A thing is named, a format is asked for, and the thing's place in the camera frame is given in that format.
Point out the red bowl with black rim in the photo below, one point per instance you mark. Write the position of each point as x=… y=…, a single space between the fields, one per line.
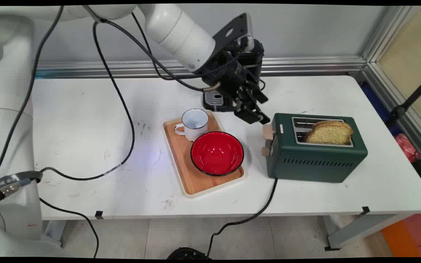
x=217 y=153

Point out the toasted bread slice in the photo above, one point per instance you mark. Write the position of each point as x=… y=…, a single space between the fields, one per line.
x=331 y=133

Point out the wooden serving tray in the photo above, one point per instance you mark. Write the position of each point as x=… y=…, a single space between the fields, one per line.
x=190 y=175

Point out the pink plastic bag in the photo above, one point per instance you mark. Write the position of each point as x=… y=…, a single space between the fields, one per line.
x=408 y=146

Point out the black coffee machine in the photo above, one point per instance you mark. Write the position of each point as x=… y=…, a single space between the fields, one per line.
x=215 y=98

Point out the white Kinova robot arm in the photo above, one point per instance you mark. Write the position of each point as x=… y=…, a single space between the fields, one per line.
x=181 y=33

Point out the grey table leg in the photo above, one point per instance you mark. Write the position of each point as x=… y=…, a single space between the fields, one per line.
x=360 y=230

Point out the white enamel mug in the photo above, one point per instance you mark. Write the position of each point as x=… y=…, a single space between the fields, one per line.
x=195 y=124

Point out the aluminium frame post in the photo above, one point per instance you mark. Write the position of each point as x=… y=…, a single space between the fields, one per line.
x=382 y=40

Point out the green two-slot toaster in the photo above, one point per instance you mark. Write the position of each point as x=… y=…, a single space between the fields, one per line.
x=316 y=162

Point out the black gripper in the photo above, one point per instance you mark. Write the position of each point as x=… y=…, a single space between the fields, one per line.
x=230 y=75

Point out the black tripod stand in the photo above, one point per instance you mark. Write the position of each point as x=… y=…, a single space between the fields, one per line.
x=413 y=95

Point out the black round object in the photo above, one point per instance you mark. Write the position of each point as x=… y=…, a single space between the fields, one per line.
x=186 y=253

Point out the aluminium frame rail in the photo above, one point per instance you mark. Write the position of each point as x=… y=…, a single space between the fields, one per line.
x=305 y=65

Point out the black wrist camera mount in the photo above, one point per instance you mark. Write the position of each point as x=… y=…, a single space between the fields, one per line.
x=236 y=29

